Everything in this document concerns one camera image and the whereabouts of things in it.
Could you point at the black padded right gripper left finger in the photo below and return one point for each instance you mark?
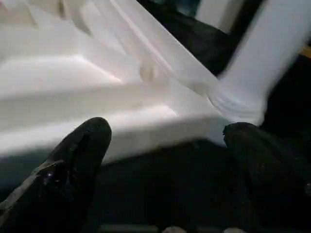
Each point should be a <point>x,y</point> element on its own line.
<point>60,182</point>

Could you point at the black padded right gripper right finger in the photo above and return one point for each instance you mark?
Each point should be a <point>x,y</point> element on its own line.
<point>272,182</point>

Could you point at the white plastic table top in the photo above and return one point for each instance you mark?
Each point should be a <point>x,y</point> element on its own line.
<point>97,85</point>

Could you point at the white plastic table leg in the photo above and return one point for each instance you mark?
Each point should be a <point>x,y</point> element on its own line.
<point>262,60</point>

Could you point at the black plastic mat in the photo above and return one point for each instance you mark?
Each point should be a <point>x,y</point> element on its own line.
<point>170,182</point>

